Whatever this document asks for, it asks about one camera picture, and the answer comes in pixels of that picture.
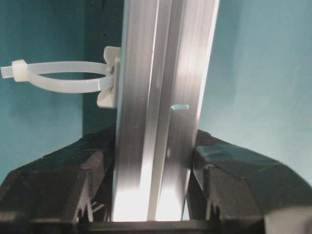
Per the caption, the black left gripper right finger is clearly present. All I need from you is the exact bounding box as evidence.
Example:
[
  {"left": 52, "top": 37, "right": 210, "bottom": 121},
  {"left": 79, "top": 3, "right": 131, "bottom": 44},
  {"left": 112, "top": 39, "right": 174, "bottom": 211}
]
[{"left": 187, "top": 130, "right": 312, "bottom": 234}]

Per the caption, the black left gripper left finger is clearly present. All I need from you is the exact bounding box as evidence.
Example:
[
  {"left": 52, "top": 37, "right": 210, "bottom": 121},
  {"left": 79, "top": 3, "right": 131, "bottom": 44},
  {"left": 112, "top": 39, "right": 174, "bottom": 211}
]
[{"left": 0, "top": 126, "right": 116, "bottom": 234}]

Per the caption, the large aluminium extrusion rail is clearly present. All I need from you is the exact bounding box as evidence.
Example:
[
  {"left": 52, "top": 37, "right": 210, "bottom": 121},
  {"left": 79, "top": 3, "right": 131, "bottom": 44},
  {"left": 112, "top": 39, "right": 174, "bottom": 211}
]
[{"left": 111, "top": 0, "right": 219, "bottom": 222}]

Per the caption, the white zip tie loop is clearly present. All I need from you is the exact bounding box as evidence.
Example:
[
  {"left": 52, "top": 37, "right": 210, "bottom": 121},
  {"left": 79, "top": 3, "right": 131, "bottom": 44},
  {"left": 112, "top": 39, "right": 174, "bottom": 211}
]
[{"left": 0, "top": 59, "right": 106, "bottom": 94}]

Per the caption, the white adhesive tie mount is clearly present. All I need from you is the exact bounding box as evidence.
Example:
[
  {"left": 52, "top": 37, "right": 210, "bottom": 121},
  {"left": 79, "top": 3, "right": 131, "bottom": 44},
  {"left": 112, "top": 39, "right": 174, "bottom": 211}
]
[{"left": 97, "top": 46, "right": 121, "bottom": 109}]

